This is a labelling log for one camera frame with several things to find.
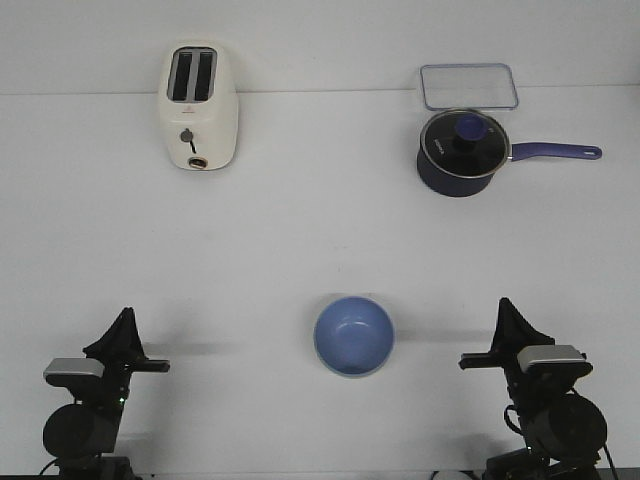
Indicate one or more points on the blue bowl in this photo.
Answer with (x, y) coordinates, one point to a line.
(353, 336)

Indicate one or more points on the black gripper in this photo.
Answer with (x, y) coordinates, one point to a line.
(121, 343)
(513, 333)

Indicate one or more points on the cream two-slot toaster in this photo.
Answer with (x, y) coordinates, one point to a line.
(198, 106)

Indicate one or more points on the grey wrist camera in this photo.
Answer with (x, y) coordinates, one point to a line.
(65, 372)
(536, 357)

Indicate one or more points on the dark blue saucepan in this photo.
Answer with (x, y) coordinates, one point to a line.
(462, 185)

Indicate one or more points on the glass pot lid blue knob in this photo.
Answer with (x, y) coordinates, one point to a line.
(465, 143)

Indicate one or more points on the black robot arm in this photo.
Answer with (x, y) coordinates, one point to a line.
(81, 436)
(563, 431)

